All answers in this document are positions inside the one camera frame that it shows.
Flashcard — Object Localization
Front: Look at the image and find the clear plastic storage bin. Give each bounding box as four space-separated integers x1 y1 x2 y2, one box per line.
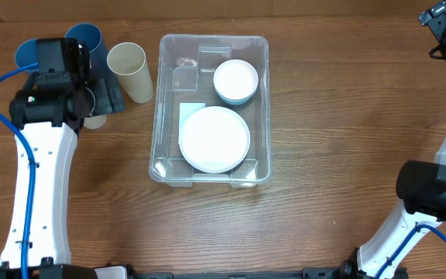
149 34 272 188

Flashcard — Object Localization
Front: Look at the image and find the blue cup far left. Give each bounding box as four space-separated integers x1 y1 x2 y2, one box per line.
14 39 38 73

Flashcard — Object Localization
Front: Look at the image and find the beige cup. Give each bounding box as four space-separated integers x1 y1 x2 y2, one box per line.
77 84 108 130
107 42 154 103

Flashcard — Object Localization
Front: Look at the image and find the light blue small bowl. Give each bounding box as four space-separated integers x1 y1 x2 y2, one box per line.
218 92 253 105

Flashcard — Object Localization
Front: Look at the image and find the blue cup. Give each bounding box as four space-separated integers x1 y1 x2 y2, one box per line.
65 22 109 80
14 39 38 73

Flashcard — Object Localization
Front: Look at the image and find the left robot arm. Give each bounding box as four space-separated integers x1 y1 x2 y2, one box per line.
0 81 129 278

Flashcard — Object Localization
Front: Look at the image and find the blue cup rear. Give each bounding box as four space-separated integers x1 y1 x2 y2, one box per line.
65 22 109 80

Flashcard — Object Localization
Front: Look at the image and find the pink plate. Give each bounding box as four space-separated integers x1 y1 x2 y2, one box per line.
178 106 251 174

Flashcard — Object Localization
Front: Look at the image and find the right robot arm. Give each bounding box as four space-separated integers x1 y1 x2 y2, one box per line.
352 137 446 278

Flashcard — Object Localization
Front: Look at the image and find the pink small bowl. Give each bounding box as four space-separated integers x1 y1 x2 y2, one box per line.
213 60 259 99

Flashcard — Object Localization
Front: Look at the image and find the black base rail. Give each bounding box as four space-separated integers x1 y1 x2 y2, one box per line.
94 265 364 279

